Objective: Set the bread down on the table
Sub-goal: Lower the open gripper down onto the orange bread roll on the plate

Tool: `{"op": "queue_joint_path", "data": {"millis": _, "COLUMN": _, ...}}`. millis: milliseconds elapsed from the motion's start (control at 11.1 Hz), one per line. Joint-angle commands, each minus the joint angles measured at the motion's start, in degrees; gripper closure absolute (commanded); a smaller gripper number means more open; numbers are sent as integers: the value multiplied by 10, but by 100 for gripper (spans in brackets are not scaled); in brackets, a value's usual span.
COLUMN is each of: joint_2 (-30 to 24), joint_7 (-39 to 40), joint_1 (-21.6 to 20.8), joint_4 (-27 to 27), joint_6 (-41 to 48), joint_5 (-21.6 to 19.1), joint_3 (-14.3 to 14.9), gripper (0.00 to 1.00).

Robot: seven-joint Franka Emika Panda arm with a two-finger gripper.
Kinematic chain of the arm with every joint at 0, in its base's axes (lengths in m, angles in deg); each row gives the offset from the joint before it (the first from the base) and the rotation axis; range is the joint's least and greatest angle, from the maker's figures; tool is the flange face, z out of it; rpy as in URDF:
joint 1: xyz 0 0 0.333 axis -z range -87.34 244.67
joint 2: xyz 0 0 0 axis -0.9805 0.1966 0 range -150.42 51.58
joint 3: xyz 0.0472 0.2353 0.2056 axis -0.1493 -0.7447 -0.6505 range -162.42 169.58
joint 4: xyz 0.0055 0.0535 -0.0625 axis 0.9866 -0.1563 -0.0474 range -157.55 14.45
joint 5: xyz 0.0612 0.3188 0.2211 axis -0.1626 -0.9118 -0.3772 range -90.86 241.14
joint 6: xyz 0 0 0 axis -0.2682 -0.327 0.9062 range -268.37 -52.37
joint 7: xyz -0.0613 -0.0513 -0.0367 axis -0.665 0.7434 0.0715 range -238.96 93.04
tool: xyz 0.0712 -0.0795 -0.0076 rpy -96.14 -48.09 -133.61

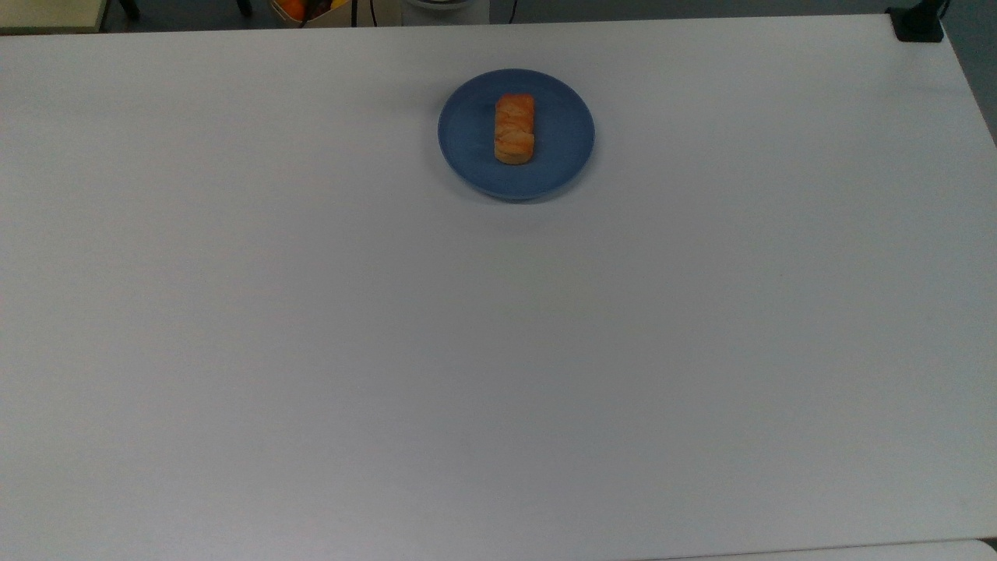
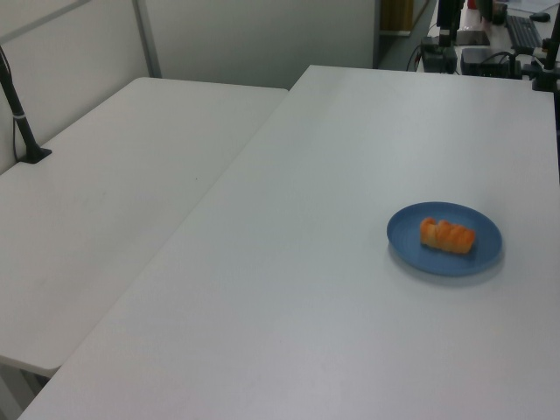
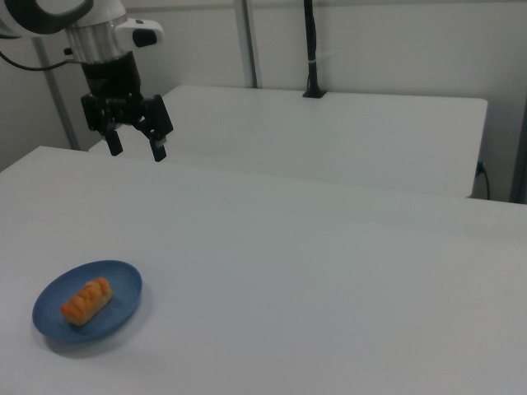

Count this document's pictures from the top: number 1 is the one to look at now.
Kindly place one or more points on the basket with orange fruit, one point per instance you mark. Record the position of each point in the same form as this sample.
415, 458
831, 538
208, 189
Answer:
300, 9

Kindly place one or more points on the black chair leg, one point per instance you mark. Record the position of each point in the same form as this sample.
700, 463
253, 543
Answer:
244, 6
129, 8

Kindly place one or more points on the orange-brown bread piece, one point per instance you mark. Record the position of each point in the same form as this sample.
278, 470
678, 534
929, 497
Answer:
514, 128

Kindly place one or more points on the blue round plate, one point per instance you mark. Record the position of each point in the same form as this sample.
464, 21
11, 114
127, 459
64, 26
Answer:
475, 148

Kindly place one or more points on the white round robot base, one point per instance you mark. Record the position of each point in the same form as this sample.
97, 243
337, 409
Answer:
444, 9

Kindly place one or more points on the cream box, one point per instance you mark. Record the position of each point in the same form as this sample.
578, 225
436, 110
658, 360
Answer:
47, 14

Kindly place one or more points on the black clamp block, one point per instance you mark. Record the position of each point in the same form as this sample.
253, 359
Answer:
917, 23

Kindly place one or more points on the white adjoining table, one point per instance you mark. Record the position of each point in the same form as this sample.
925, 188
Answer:
857, 552

